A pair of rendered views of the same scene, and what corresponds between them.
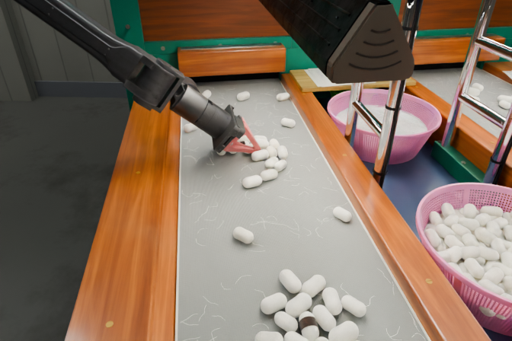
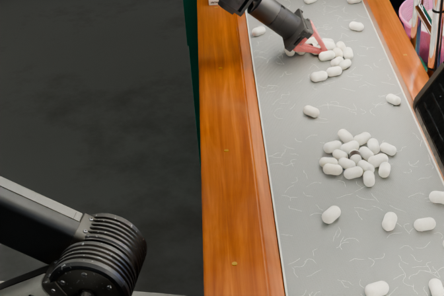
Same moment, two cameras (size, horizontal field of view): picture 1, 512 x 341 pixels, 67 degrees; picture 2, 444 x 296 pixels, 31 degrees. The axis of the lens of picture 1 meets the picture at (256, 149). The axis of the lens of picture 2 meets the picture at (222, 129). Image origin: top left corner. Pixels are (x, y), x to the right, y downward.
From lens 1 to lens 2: 1.01 m
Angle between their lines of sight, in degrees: 8
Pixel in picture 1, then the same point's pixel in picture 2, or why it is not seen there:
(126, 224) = (221, 102)
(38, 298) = not seen: hidden behind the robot
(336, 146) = (399, 47)
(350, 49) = not seen: outside the picture
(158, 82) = not seen: outside the picture
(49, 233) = (63, 170)
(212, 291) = (289, 143)
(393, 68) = not seen: outside the picture
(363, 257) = (404, 127)
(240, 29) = not seen: outside the picture
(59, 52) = not seen: outside the picture
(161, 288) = (254, 137)
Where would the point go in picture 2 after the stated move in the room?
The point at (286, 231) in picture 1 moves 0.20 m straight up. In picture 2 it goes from (346, 110) to (349, 19)
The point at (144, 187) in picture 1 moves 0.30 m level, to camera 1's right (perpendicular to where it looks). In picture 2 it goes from (228, 78) to (372, 79)
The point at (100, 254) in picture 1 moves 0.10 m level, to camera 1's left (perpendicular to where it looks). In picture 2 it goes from (208, 118) to (158, 117)
